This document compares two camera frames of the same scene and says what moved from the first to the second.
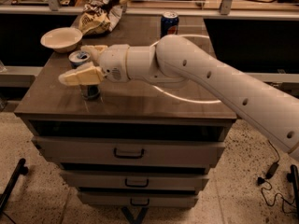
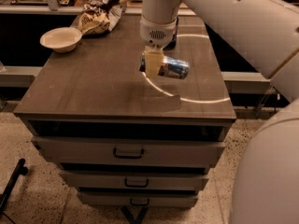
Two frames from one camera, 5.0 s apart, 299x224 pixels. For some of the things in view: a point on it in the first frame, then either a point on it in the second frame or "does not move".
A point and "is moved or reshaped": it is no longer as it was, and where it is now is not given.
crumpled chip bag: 103,14 does not move
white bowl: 62,39 does not move
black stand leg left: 21,169 does not move
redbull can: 77,58 is moved or reshaped
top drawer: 129,151 does not move
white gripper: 113,61 -> 157,34
